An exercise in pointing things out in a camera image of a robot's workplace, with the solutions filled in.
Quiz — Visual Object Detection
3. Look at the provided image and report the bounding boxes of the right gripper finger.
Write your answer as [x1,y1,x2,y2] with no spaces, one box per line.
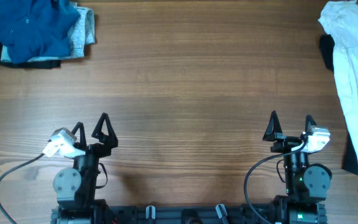
[305,114,316,133]
[262,110,283,142]

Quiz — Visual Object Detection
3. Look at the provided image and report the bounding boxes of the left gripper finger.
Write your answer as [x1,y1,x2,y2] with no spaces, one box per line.
[71,122,87,148]
[91,112,119,149]

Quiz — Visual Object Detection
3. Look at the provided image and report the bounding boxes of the dark blue polo shirt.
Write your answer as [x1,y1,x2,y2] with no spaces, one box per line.
[0,0,80,64]

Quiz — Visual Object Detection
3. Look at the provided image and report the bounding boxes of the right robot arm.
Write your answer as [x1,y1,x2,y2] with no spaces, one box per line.
[262,111,332,223]

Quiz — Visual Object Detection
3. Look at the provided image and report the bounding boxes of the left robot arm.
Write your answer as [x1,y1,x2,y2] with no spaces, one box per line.
[50,113,118,224]

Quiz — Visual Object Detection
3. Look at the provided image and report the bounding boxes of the light blue denim shorts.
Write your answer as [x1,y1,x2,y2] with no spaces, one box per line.
[1,2,96,62]

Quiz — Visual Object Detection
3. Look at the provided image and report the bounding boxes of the right black cable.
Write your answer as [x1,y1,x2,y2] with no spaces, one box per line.
[243,139,309,224]

